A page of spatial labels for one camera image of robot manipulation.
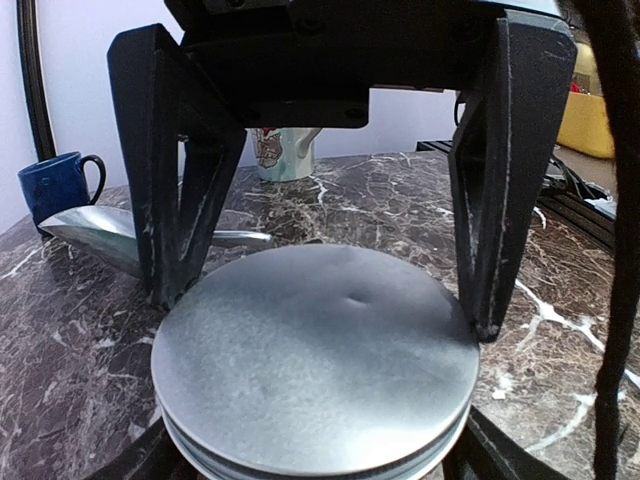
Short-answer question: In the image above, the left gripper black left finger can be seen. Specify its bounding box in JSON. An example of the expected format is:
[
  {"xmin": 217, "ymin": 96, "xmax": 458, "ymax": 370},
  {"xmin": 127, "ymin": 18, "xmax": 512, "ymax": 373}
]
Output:
[{"xmin": 94, "ymin": 419, "xmax": 173, "ymax": 480}]

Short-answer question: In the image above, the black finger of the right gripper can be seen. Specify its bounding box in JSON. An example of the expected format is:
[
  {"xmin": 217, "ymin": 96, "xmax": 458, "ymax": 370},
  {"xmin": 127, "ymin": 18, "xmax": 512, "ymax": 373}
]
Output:
[
  {"xmin": 448, "ymin": 17, "xmax": 577, "ymax": 343},
  {"xmin": 107, "ymin": 24, "xmax": 247, "ymax": 308}
]

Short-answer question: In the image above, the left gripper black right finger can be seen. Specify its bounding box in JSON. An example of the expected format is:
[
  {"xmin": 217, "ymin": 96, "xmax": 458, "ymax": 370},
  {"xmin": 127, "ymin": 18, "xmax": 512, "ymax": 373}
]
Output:
[{"xmin": 449, "ymin": 406, "xmax": 568, "ymax": 480}]

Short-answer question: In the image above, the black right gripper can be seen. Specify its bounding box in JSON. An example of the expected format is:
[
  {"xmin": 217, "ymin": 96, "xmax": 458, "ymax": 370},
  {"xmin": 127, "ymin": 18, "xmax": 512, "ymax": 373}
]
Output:
[{"xmin": 167, "ymin": 1, "xmax": 560, "ymax": 128}]

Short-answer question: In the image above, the silver metal scoop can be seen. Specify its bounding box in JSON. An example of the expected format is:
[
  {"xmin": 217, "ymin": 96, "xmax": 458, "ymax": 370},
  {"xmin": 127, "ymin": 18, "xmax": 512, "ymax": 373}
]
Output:
[{"xmin": 38, "ymin": 204, "xmax": 275, "ymax": 280}]

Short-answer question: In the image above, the white round lid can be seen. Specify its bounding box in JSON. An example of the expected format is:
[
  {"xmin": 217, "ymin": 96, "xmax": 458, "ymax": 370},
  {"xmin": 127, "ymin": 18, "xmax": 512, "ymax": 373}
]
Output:
[{"xmin": 151, "ymin": 244, "xmax": 480, "ymax": 479}]

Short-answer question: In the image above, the yellow bin in background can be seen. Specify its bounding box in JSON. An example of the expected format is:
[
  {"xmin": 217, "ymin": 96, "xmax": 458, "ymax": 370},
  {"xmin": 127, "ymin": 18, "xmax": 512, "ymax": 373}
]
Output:
[{"xmin": 557, "ymin": 92, "xmax": 615, "ymax": 159}]

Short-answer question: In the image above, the beige ceramic mug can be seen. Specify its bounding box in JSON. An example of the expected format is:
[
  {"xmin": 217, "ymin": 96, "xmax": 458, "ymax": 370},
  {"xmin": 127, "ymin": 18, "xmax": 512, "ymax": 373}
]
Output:
[{"xmin": 250, "ymin": 127, "xmax": 322, "ymax": 183}]

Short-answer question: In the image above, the dark blue mug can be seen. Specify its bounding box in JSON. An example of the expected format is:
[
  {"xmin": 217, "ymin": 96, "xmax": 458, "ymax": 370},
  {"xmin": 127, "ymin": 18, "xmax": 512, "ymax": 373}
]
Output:
[{"xmin": 17, "ymin": 152, "xmax": 107, "ymax": 230}]

